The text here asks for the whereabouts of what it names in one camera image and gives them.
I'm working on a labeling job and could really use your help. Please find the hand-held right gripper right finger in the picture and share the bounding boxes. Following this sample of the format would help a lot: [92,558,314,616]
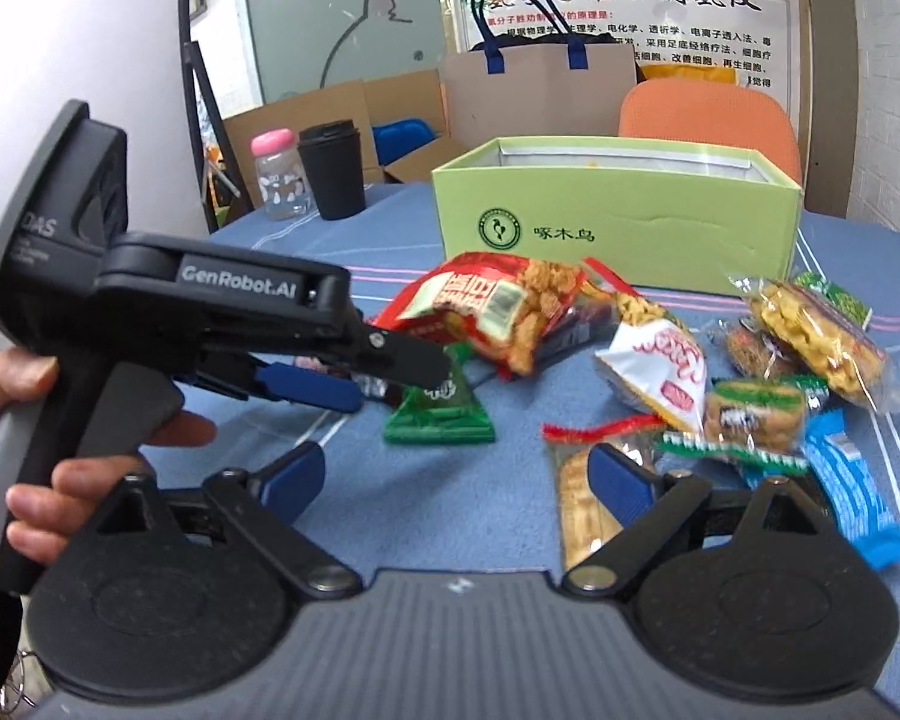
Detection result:
[561,442,830,599]

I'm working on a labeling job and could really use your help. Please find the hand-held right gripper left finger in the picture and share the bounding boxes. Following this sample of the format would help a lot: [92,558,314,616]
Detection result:
[94,441,362,597]

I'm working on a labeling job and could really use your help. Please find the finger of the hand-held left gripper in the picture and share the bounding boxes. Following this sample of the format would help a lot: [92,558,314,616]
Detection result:
[337,300,452,392]
[191,349,365,415]

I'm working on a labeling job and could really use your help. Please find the dark maroon foil snack packet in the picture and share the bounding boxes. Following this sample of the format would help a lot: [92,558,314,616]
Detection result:
[345,369,410,410]

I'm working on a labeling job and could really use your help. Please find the red-edged clear biscuit packet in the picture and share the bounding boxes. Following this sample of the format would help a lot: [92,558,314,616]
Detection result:
[542,418,668,575]

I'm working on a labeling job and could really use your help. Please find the green triangular snack packet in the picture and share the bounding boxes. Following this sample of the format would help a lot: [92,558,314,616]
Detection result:
[382,345,496,445]

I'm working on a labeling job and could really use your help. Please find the large red snack bag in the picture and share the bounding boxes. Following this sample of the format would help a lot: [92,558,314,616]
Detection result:
[373,251,631,380]

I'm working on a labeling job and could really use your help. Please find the white and red snack packet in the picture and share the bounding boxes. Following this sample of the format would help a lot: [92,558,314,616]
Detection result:
[594,292,710,436]

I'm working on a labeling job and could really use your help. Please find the green-edged biscuit packet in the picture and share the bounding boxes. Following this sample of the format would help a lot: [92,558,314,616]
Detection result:
[656,376,830,470]

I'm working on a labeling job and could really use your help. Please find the blue snack packet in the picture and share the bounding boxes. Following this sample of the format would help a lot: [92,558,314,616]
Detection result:
[742,409,900,571]

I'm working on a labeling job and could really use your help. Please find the light green cardboard box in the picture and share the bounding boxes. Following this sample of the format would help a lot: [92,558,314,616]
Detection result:
[431,136,805,295]

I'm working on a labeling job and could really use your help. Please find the person's left hand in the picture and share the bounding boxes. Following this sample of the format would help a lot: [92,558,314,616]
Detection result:
[0,351,218,565]

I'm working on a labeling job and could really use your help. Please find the clear red dried-fruit packet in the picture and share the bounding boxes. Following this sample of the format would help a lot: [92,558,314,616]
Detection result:
[540,292,623,361]

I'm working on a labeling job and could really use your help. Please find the small clear brown snack packet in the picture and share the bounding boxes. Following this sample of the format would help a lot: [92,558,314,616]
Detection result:
[701,315,788,383]

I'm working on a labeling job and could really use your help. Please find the pink-lid clear bottle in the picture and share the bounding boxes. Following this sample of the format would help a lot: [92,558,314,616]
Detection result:
[250,129,316,220]

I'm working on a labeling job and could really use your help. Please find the blue item in cardboard box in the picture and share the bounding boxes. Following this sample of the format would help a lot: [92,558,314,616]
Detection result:
[371,118,436,166]

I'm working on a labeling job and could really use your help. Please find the yellow crisps green-end packet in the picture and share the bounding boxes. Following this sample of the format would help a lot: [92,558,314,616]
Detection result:
[731,274,900,413]

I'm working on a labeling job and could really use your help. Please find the open cardboard box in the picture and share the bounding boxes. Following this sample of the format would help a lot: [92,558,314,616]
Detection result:
[221,69,451,211]

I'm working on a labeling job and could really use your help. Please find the black cylinder post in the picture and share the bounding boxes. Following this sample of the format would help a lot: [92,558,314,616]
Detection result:
[297,120,368,221]

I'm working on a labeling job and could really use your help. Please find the brown paper bag blue handles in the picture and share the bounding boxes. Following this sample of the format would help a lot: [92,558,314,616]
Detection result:
[439,0,642,162]

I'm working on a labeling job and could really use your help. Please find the wall poster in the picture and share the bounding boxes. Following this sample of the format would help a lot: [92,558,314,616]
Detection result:
[439,0,807,117]

